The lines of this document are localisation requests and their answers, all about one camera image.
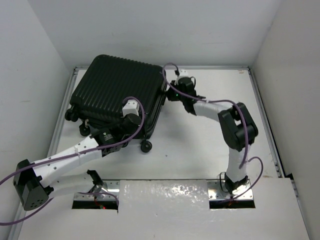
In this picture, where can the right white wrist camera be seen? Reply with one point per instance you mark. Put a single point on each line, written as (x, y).
(181, 73)

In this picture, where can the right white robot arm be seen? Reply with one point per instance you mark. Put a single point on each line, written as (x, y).
(237, 126)

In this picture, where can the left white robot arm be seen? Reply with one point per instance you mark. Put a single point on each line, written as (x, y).
(39, 181)

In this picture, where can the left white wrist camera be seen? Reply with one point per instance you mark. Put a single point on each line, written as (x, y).
(131, 107)

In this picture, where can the black suitcase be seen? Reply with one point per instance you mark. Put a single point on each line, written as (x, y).
(105, 88)

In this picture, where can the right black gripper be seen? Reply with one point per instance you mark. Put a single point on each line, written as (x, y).
(170, 92)

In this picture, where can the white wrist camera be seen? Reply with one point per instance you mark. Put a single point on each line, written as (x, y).
(181, 73)
(131, 107)

